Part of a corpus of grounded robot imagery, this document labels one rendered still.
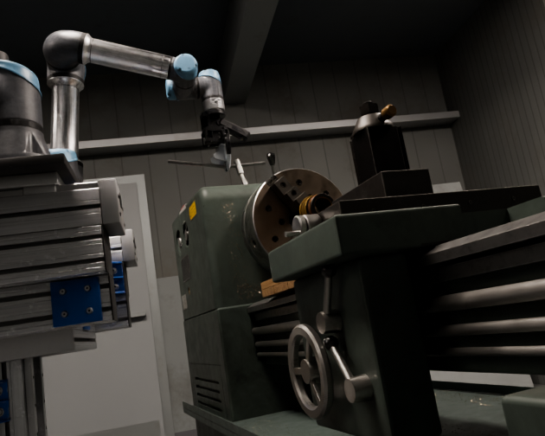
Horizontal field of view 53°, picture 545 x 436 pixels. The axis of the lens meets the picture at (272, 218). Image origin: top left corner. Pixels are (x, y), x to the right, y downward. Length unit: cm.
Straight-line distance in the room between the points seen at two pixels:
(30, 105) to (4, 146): 11
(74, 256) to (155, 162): 363
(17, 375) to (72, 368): 311
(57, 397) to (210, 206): 300
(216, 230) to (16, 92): 74
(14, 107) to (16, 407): 63
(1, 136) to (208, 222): 73
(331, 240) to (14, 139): 67
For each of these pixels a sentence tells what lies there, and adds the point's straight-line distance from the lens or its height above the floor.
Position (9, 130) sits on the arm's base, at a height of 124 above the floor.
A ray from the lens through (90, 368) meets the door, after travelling 443.
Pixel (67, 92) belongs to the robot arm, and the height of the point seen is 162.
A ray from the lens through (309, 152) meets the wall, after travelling 488.
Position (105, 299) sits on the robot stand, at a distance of 111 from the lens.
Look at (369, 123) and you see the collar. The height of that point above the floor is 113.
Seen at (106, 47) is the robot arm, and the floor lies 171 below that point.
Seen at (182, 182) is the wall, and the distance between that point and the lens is 463.
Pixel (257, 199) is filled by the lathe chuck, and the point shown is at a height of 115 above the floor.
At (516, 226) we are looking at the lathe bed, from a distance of 69.
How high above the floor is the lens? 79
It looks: 11 degrees up
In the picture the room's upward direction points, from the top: 9 degrees counter-clockwise
